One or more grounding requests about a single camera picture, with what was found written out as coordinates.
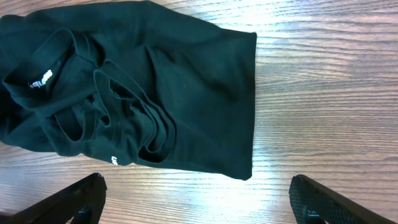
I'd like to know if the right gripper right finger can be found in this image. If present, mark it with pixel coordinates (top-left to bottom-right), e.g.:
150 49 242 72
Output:
289 174 395 224

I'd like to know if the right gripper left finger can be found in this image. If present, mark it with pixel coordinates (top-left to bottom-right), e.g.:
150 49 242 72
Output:
1 173 107 224

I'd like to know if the black t-shirt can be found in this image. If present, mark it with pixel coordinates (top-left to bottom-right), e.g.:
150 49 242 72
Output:
1 1 257 180

